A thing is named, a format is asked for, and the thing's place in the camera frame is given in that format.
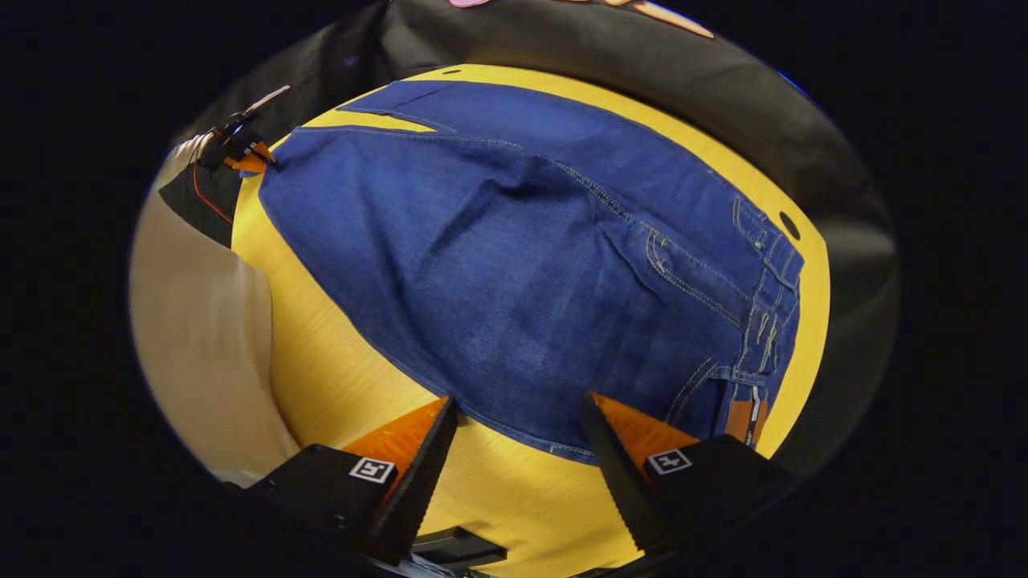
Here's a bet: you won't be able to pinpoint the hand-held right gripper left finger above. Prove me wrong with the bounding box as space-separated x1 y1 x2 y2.
241 397 459 567

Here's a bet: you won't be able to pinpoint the blue denim jeans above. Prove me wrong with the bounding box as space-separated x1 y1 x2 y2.
257 79 806 466

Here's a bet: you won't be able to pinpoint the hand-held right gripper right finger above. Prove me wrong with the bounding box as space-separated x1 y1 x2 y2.
580 392 796 555

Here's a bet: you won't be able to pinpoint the black backdrop cloth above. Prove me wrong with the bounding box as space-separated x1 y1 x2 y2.
173 0 900 482

